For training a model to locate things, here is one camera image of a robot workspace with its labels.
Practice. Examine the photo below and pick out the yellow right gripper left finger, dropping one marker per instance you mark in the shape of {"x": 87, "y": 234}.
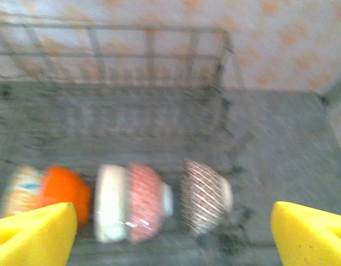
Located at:
{"x": 29, "y": 241}

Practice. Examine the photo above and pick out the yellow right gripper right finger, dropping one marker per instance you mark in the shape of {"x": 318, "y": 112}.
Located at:
{"x": 314, "y": 241}

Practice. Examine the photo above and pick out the orange bowl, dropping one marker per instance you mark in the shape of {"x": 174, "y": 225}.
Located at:
{"x": 65, "y": 188}

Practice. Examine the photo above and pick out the brown patterned bowl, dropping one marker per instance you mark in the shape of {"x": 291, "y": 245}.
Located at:
{"x": 203, "y": 196}

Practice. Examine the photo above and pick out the red floral pattern bowl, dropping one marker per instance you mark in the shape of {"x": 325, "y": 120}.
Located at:
{"x": 144, "y": 202}

